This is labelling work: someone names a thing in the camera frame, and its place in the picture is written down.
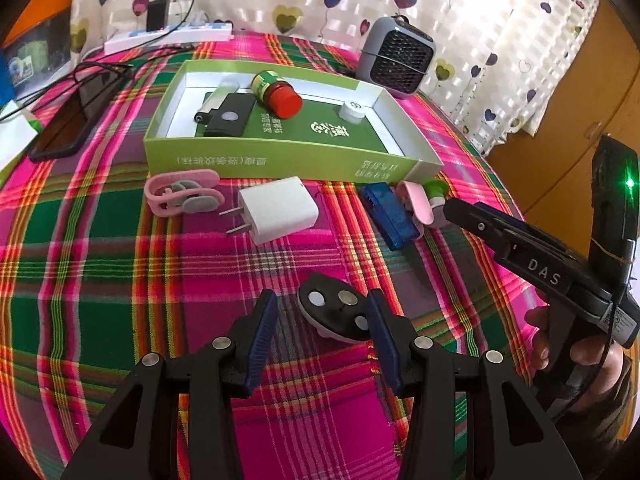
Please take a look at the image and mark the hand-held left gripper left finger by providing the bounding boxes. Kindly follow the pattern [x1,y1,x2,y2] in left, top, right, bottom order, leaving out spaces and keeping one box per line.
[60,289,280,480]

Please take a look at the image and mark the brown wooden cabinet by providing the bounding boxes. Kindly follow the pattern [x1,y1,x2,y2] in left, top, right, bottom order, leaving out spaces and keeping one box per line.
[487,0,640,261]

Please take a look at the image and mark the blue translucent usb device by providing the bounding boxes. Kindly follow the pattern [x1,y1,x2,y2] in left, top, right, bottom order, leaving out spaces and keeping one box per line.
[359,182,420,251]

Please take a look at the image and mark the person's right hand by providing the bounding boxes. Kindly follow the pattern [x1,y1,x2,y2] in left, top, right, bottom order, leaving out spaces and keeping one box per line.
[525,305,628,413]

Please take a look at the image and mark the white plug charger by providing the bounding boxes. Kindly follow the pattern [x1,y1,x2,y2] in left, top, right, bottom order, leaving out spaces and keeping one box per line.
[218,176,321,247]

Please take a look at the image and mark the small white screw-top jar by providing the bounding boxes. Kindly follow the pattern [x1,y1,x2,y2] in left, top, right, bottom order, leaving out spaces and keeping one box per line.
[340,100,368,126]

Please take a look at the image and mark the black snap pouch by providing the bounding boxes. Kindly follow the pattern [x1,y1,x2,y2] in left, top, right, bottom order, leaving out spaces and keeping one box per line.
[202,92,256,137]

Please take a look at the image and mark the green and white tissue pack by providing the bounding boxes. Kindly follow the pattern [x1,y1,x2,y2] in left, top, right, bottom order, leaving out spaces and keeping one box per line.
[0,100,43,181]

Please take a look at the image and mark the black disc with metal buttons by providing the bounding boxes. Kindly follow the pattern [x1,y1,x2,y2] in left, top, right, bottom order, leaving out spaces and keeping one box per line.
[297,272,373,345]

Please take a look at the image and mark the orange topped dark tank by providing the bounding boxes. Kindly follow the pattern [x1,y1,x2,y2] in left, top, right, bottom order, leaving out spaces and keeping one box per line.
[0,0,80,106]

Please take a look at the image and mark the black phone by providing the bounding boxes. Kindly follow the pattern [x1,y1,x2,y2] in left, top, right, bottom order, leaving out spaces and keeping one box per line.
[27,67,121,163]

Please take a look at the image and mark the grey fan heater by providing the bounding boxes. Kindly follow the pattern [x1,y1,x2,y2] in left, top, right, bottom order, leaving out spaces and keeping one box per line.
[357,15,436,97]

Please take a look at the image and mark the plaid tablecloth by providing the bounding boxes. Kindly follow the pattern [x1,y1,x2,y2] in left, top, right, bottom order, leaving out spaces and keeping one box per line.
[0,30,566,480]

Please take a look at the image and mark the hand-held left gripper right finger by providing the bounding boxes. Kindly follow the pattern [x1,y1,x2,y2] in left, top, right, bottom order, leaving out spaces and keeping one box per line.
[366,289,583,480]

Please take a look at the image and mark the blue and white box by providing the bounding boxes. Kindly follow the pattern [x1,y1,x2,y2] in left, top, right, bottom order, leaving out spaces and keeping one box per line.
[0,55,16,106]

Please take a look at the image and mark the pink clip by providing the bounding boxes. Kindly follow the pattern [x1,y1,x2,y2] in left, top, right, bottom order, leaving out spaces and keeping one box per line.
[397,181,438,231]

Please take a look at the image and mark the brown bottle with red cap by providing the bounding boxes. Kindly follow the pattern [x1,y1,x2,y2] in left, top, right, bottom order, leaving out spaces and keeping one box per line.
[250,71,304,120]

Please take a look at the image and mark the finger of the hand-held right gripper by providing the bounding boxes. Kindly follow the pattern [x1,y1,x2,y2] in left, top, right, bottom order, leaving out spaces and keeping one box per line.
[470,201,586,267]
[443,199,506,261]

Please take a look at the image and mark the person's right forearm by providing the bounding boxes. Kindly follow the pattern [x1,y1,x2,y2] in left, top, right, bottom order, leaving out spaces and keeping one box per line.
[550,375,638,461]

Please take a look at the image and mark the green and white round container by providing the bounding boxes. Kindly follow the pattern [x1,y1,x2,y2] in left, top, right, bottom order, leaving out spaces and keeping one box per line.
[422,180,453,228]

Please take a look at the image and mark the pink cable winder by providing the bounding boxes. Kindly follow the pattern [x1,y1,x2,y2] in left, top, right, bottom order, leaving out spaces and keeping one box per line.
[144,170,225,217]

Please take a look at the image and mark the green cardboard box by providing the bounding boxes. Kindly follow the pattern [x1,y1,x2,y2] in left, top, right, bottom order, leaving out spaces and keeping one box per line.
[142,59,445,182]

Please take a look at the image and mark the white power strip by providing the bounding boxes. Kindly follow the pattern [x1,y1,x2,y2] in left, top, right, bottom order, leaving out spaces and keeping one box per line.
[103,22,233,55]

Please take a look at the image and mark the black power adapter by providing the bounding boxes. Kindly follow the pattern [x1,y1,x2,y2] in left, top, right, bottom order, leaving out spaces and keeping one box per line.
[146,0,171,32]

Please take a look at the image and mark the black cables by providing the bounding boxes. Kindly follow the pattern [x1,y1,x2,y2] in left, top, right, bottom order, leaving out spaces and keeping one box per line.
[0,50,136,123]

